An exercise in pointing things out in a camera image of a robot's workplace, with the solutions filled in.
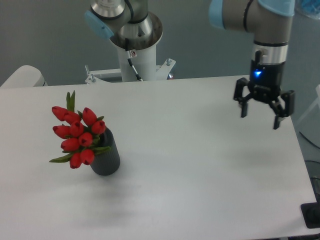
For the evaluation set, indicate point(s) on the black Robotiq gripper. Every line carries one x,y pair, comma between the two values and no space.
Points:
264,86

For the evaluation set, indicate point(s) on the red tulip bouquet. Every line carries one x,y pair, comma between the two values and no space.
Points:
82,134

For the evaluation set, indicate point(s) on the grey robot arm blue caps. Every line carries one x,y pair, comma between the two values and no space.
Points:
135,32

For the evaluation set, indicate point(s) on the dark grey ribbed vase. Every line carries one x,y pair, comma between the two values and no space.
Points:
107,162

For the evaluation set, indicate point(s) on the blue plastic bag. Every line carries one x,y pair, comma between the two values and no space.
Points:
309,8

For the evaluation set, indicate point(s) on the black device at table edge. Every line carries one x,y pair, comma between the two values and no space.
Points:
311,214

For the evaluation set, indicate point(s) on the white rounded chair back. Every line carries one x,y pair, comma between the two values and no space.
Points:
25,76

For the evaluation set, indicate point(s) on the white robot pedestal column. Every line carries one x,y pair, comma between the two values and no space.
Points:
144,62

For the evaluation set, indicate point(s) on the white pedestal base frame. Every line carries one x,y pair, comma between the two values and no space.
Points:
105,75

